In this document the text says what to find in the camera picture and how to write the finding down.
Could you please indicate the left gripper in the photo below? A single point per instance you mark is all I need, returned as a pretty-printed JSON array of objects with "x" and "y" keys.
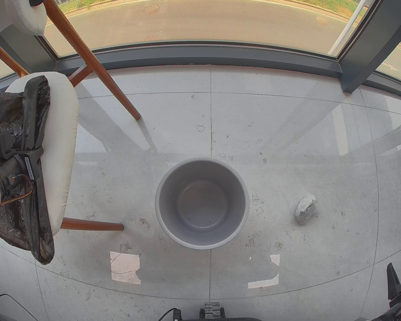
[{"x": 29, "y": 167}]

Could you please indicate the black plastic bag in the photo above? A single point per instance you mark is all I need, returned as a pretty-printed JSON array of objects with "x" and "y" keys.
[{"x": 13, "y": 119}]

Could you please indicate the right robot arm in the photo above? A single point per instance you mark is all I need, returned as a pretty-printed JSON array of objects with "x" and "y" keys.
[{"x": 399, "y": 315}]

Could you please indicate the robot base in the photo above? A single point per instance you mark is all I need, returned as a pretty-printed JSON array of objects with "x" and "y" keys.
[{"x": 213, "y": 311}]

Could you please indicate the grey trash bin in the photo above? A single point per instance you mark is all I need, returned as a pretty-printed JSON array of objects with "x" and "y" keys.
[{"x": 203, "y": 196}]

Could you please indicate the white cushioned wooden chair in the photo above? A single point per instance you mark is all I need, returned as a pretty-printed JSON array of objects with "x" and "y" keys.
[{"x": 61, "y": 129}]

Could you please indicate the crumpled white paper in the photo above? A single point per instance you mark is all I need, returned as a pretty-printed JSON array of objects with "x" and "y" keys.
[{"x": 306, "y": 209}]

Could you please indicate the window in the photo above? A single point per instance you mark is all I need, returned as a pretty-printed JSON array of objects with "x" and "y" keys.
[{"x": 220, "y": 57}]

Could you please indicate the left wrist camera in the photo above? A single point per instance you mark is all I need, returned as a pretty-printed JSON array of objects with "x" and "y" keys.
[{"x": 4, "y": 142}]

